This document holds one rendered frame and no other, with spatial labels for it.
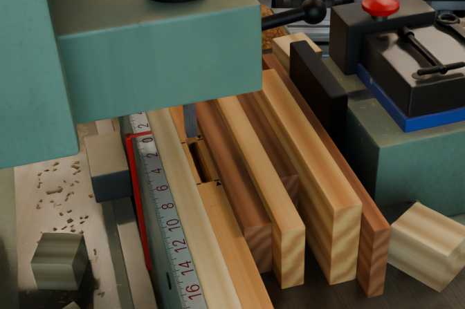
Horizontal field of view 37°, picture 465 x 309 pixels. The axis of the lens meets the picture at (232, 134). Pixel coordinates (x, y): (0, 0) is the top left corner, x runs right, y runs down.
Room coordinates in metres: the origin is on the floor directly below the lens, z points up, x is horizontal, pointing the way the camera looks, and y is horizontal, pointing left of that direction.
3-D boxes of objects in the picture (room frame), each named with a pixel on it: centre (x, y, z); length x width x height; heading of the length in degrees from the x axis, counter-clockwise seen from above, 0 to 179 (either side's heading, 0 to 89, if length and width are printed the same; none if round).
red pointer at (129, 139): (0.44, 0.07, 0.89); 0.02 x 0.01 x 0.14; 104
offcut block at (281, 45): (0.61, -0.07, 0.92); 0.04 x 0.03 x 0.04; 20
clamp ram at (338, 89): (0.48, -0.10, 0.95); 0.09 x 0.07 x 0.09; 14
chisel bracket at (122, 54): (0.45, 0.05, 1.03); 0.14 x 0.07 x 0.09; 104
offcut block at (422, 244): (0.34, -0.13, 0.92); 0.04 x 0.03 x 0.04; 44
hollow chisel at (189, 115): (0.45, 0.03, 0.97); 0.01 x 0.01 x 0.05; 14
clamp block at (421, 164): (0.49, -0.16, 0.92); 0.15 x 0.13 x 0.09; 14
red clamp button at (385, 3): (0.52, -0.13, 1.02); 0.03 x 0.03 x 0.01
